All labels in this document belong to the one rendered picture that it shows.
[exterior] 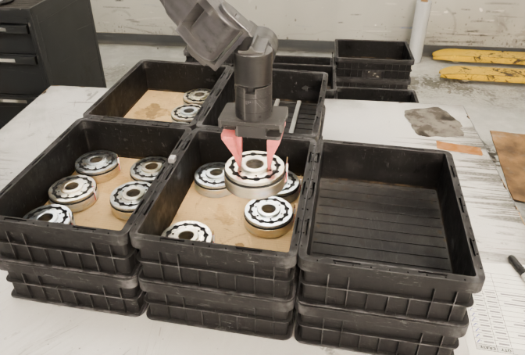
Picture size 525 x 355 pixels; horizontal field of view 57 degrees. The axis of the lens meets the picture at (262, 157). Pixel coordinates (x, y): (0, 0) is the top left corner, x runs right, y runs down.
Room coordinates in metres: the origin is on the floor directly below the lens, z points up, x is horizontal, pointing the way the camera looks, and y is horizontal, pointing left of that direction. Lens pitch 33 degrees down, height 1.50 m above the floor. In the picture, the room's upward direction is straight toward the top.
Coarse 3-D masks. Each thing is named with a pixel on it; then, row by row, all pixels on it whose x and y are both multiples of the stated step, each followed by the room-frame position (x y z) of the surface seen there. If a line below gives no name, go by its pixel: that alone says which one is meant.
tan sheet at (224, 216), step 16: (192, 192) 0.89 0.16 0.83; (192, 208) 0.83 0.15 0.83; (208, 208) 0.83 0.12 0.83; (224, 208) 0.83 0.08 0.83; (240, 208) 0.83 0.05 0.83; (208, 224) 0.78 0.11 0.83; (224, 224) 0.78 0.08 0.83; (240, 224) 0.78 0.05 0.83; (224, 240) 0.73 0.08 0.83; (240, 240) 0.73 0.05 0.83; (256, 240) 0.73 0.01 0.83; (272, 240) 0.73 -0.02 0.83; (288, 240) 0.73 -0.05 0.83
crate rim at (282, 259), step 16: (208, 128) 1.01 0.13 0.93; (176, 160) 0.87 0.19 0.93; (304, 176) 0.81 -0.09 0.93; (160, 192) 0.76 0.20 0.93; (304, 192) 0.76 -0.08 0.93; (144, 208) 0.71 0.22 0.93; (304, 208) 0.71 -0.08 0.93; (144, 240) 0.62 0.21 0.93; (160, 240) 0.62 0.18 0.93; (176, 240) 0.62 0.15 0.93; (192, 240) 0.62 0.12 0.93; (208, 256) 0.60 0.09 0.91; (224, 256) 0.60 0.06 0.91; (240, 256) 0.59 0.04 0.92; (256, 256) 0.59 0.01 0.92; (272, 256) 0.58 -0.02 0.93; (288, 256) 0.58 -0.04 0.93
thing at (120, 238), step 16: (160, 128) 1.02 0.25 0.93; (176, 128) 1.01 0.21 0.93; (16, 176) 0.81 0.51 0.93; (160, 176) 0.81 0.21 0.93; (0, 192) 0.76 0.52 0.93; (0, 224) 0.67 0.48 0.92; (16, 224) 0.67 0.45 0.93; (32, 224) 0.66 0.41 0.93; (48, 224) 0.66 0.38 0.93; (64, 224) 0.66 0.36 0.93; (128, 224) 0.66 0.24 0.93; (80, 240) 0.64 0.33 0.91; (96, 240) 0.64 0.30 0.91; (112, 240) 0.63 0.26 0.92; (128, 240) 0.64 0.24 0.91
